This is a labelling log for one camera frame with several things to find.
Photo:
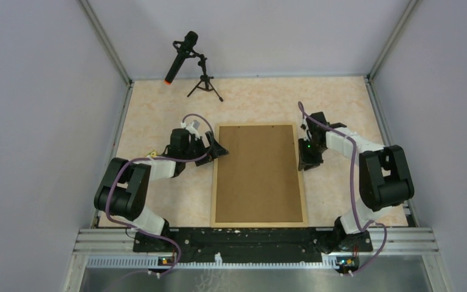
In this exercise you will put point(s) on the black microphone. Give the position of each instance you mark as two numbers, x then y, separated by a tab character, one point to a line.
184	51

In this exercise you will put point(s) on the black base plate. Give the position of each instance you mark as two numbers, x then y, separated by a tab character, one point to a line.
252	245

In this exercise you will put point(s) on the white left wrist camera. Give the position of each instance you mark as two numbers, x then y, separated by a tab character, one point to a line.
193	125

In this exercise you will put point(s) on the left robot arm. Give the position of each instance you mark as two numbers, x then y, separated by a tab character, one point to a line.
123	188

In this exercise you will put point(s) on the brown backing board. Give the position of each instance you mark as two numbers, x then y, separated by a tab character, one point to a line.
258	184

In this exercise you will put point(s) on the black mini tripod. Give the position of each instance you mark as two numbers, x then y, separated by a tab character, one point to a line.
204	83

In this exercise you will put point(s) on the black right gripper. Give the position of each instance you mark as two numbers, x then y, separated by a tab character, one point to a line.
306	162

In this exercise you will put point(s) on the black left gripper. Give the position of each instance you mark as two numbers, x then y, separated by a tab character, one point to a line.
214	150

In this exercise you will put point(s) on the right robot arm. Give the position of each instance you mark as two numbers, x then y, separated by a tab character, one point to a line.
379	175

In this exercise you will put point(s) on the aluminium rail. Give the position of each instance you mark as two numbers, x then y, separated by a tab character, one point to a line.
113	248

